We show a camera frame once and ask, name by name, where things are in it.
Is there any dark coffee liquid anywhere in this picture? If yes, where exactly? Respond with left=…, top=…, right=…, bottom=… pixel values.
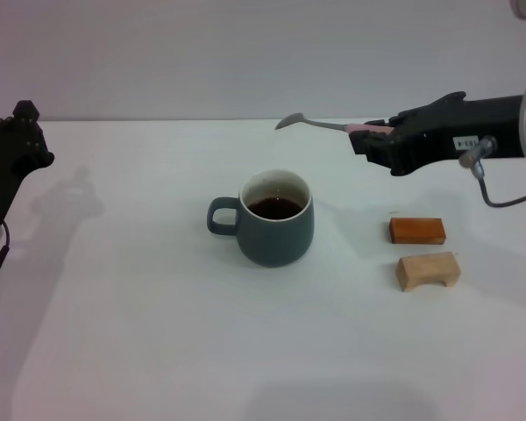
left=246, top=197, right=307, bottom=220

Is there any light wooden spoon rest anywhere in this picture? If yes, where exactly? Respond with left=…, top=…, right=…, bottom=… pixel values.
left=395, top=251, right=461, bottom=293

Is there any right gripper cable with connector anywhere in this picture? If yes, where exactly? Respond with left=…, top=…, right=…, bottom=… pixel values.
left=458, top=135, right=526, bottom=208

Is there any pink handled metal spoon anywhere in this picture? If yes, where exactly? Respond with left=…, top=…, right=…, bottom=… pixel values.
left=274, top=112, right=395, bottom=135

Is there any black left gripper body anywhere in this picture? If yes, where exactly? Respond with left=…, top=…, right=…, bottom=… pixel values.
left=0, top=117, right=32, bottom=223

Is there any brown wooden block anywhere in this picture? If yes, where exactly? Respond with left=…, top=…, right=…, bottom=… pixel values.
left=386, top=217, right=447, bottom=246

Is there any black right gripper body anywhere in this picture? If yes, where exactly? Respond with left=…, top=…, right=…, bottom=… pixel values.
left=392, top=90, right=526, bottom=177

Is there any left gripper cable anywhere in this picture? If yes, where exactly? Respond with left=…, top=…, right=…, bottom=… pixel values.
left=0, top=221, right=12, bottom=282

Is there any grey ceramic mug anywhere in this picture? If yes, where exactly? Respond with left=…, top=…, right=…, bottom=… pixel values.
left=206, top=168, right=316, bottom=268

